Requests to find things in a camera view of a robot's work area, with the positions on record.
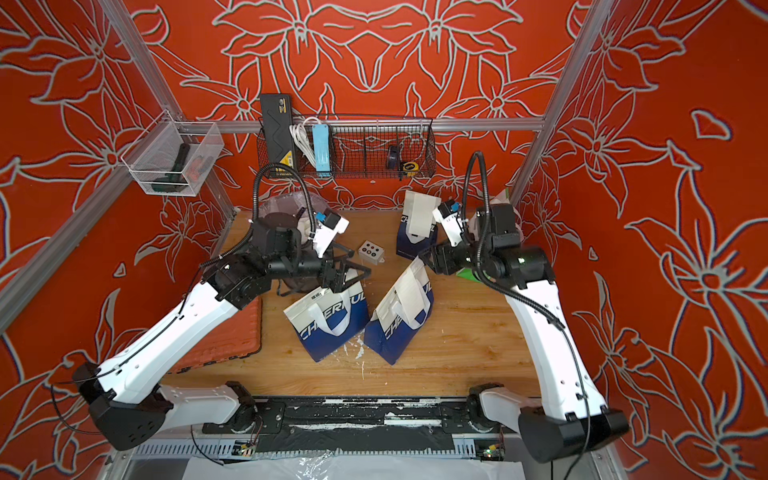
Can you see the clear plastic wall bin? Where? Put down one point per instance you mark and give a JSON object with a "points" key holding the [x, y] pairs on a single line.
{"points": [[170, 159]]}

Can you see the light blue tag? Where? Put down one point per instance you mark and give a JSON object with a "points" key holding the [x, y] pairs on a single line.
{"points": [[321, 137]]}

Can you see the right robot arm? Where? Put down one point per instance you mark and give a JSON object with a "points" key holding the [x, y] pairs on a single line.
{"points": [[571, 417]]}

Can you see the yellow tape roll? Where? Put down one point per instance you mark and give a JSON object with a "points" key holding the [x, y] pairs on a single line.
{"points": [[410, 168]]}

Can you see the orange plastic tool case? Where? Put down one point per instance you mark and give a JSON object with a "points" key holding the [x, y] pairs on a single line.
{"points": [[236, 338]]}

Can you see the black mesh trash bin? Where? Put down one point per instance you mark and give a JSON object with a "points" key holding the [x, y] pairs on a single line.
{"points": [[290, 211]]}

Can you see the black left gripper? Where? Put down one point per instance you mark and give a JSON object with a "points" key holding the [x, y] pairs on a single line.
{"points": [[338, 281]]}

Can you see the white button box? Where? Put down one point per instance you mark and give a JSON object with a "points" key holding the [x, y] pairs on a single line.
{"points": [[371, 253]]}

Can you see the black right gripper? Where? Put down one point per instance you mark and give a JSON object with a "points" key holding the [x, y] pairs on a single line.
{"points": [[442, 253]]}

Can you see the green and white tote bag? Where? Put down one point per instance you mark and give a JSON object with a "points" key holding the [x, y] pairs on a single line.
{"points": [[492, 232]]}

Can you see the small navy paper bag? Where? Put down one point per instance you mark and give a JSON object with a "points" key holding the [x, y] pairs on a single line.
{"points": [[417, 229]]}

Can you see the black wire wall basket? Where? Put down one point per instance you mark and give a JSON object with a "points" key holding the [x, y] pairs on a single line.
{"points": [[359, 145]]}

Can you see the pink trash bag liner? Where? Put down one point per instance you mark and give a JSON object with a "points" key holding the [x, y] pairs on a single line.
{"points": [[312, 210]]}

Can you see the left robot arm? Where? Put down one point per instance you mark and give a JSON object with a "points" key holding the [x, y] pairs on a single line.
{"points": [[126, 401]]}

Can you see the white and navy bag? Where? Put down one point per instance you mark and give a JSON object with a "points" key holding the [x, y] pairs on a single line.
{"points": [[324, 321], [402, 312]]}

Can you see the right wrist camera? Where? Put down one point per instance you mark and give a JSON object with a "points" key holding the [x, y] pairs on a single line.
{"points": [[447, 215]]}

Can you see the black power adapter box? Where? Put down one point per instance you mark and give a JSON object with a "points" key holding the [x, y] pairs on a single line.
{"points": [[277, 118]]}

